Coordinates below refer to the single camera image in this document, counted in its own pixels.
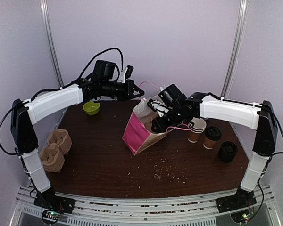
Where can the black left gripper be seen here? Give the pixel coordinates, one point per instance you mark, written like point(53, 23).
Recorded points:
point(129, 92)

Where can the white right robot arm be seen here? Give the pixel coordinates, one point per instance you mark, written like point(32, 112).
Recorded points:
point(253, 123)

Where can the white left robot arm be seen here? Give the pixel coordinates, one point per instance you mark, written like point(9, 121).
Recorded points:
point(27, 113)

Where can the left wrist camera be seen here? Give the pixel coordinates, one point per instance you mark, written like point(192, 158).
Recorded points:
point(125, 74)

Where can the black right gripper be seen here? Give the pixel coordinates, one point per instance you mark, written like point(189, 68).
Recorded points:
point(162, 118)

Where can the aluminium frame post right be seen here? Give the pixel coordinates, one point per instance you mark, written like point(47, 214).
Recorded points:
point(237, 44)

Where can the black cup lid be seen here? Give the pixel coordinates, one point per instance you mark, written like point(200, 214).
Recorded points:
point(213, 133)

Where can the stack of pulp cup carriers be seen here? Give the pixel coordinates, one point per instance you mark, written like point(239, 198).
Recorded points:
point(52, 155)

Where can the stack of brown paper cups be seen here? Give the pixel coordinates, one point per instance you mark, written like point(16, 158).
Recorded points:
point(196, 127)

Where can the white pink paper bag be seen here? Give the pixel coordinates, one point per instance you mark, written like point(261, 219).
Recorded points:
point(138, 135)

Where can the aluminium frame post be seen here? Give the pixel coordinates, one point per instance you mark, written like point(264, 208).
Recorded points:
point(237, 44)
point(50, 40)

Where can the green plastic bowl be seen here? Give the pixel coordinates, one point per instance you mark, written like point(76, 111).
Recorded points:
point(91, 108)

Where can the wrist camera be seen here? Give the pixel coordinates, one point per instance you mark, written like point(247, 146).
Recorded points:
point(158, 107)
point(125, 74)

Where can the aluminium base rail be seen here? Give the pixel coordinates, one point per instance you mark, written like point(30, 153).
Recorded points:
point(194, 210)

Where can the single brown paper cup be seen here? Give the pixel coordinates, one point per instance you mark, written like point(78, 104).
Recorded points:
point(208, 144)

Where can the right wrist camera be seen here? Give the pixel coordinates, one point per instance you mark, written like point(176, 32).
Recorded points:
point(158, 107)

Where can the stack of black cup lids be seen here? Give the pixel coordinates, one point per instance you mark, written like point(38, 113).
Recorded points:
point(227, 152)

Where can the aluminium frame post left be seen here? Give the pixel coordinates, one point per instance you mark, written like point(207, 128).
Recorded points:
point(50, 40)

